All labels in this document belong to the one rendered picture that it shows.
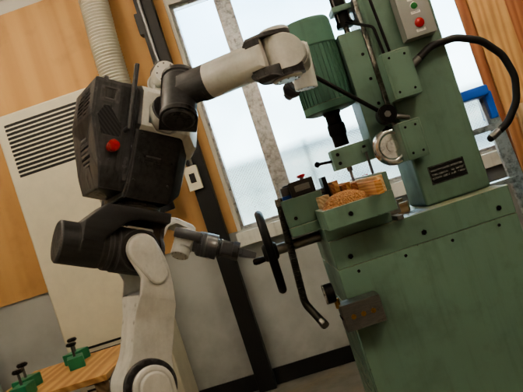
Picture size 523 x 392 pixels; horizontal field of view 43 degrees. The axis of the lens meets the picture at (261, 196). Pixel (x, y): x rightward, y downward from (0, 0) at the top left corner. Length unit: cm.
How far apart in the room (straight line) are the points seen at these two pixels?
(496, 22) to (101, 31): 203
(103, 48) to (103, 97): 188
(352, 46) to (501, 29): 156
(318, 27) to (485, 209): 78
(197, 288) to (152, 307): 193
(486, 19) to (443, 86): 148
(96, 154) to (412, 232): 96
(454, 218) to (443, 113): 35
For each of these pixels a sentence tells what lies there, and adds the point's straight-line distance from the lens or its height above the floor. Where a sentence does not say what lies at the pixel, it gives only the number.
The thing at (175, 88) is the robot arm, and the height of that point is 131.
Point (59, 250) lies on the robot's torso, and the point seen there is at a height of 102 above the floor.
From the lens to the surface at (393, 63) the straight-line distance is 213.
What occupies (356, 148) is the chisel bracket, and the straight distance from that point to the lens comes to 224.
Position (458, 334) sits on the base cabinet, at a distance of 215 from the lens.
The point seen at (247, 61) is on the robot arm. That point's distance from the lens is 161.
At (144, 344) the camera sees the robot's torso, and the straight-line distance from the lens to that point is 179.
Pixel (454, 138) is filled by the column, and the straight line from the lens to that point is 223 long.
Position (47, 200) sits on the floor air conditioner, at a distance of 357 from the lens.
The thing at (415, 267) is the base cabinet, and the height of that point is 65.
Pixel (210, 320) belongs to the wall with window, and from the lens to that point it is 373.
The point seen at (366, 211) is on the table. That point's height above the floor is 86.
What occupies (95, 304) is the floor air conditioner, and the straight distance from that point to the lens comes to 354.
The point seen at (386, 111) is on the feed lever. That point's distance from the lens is 213.
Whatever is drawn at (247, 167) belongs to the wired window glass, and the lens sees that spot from 370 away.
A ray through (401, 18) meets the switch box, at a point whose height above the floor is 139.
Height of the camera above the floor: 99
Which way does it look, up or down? level
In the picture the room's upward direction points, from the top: 18 degrees counter-clockwise
